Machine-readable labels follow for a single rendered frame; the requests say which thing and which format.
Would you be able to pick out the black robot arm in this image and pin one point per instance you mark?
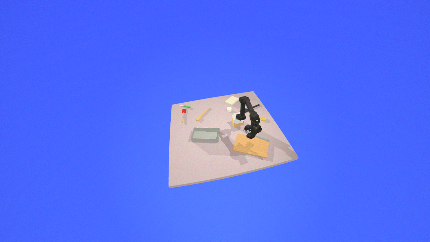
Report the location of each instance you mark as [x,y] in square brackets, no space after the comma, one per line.
[245,101]

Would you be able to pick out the tan flat spatula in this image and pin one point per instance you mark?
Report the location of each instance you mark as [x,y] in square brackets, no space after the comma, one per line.
[198,118]

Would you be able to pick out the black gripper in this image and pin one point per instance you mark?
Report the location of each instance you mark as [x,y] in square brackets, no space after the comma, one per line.
[252,134]

